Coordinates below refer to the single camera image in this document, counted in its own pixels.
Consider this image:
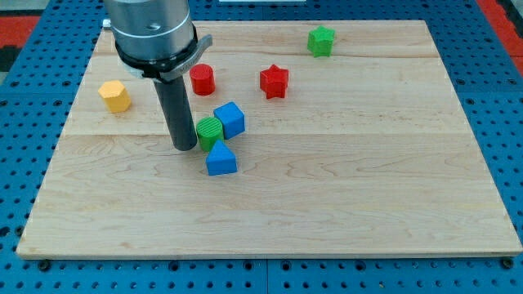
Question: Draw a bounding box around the grey black tool mount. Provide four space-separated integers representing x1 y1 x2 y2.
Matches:
114 26 213 83

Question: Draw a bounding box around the red cylinder block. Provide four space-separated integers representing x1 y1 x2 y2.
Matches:
190 64 216 96

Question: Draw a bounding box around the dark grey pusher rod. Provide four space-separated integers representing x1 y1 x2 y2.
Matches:
154 77 198 151

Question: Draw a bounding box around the blue triangle block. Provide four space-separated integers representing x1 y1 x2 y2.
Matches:
205 140 238 176

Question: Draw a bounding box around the green cylinder block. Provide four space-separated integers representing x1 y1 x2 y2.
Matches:
196 117 224 152

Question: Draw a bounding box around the blue cube block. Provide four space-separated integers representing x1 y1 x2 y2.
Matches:
213 101 245 140

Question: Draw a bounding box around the red star block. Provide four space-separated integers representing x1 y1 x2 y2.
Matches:
260 65 289 100

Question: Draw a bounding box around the yellow hexagon block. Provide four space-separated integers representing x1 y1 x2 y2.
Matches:
98 80 132 114

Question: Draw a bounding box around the wooden board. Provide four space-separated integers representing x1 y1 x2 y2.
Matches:
17 20 522 260

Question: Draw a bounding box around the green star block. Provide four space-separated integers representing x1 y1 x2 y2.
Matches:
307 25 336 58

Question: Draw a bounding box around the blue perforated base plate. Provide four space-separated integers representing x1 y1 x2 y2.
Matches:
1 1 522 293

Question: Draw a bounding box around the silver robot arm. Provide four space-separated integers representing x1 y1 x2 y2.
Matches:
104 0 212 151

